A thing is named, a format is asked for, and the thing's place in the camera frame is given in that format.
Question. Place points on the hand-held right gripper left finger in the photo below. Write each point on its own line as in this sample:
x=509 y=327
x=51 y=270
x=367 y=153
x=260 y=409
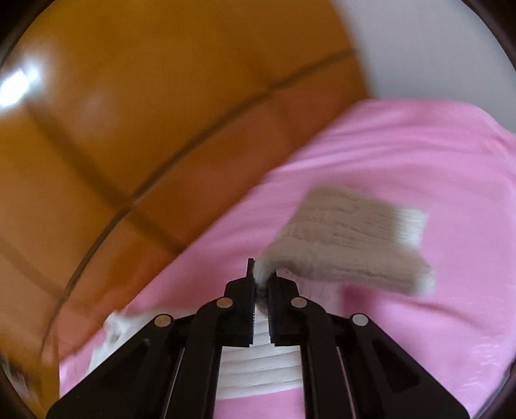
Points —
x=242 y=310

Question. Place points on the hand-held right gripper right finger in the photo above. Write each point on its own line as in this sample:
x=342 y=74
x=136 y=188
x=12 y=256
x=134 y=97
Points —
x=282 y=314

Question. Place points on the white knitted sweater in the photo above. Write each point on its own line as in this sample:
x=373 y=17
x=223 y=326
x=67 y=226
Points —
x=346 y=241

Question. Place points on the pink blanket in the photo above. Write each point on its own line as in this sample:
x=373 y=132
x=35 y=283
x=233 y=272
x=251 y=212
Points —
x=403 y=161

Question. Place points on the orange wooden panelled headboard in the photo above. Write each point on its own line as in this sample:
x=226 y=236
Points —
x=141 y=121

